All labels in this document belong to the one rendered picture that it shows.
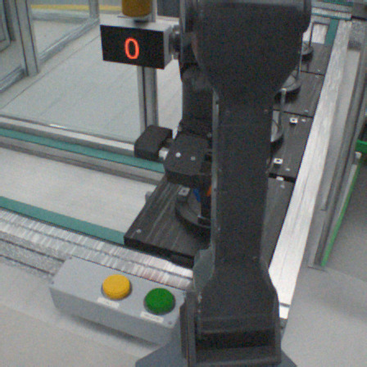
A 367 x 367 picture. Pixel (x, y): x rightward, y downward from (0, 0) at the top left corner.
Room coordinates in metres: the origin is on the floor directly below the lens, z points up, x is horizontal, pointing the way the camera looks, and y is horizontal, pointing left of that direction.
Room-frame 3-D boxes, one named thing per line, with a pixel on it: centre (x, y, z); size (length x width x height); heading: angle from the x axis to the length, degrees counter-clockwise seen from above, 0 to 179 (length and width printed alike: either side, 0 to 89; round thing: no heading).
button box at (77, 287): (0.44, 0.10, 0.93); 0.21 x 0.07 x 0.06; 69
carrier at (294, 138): (0.85, -0.15, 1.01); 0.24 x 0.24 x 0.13; 69
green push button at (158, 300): (0.42, 0.03, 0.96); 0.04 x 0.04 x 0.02
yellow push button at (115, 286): (0.44, 0.10, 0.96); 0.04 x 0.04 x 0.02
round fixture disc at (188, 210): (0.61, -0.06, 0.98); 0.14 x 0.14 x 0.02
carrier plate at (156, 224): (0.61, -0.06, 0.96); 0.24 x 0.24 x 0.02; 69
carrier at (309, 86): (1.08, -0.23, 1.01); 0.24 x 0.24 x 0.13; 69
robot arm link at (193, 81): (0.53, -0.03, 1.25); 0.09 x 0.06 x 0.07; 4
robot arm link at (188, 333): (0.24, -0.04, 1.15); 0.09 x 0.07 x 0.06; 94
